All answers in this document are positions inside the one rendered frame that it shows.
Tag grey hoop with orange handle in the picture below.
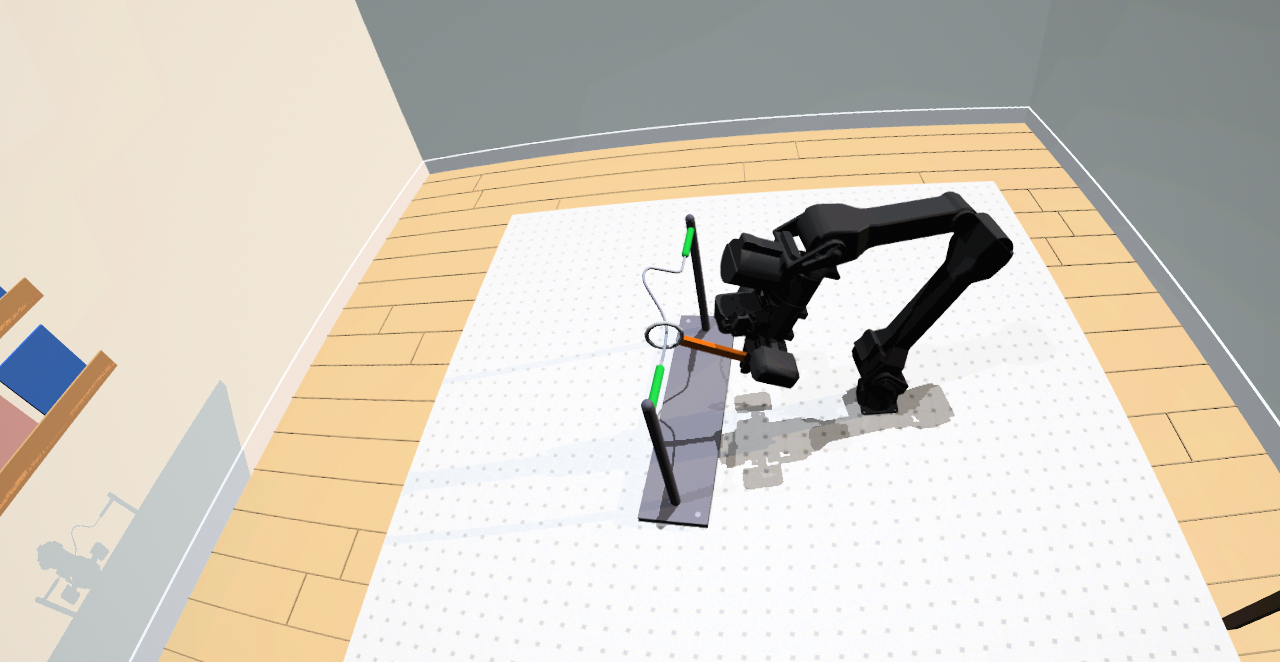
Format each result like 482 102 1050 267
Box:
644 321 746 361

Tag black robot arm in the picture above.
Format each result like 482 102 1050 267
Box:
714 191 1014 416

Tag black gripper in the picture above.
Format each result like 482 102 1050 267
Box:
740 291 808 388

